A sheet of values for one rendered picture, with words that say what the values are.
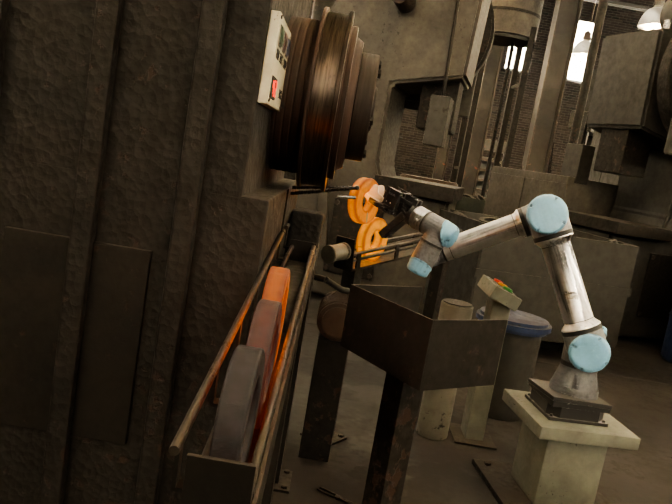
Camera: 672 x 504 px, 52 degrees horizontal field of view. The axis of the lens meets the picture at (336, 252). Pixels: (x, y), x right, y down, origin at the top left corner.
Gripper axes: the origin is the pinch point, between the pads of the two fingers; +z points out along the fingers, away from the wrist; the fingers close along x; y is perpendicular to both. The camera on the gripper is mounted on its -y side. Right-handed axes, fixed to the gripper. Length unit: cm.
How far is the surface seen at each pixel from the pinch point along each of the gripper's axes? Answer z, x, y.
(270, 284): -56, 111, 7
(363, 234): -4.8, -0.7, -12.4
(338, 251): -7.6, 14.9, -16.7
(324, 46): -12, 63, 42
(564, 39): 281, -821, 143
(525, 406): -75, -17, -38
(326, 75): -16, 64, 36
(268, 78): -23, 90, 33
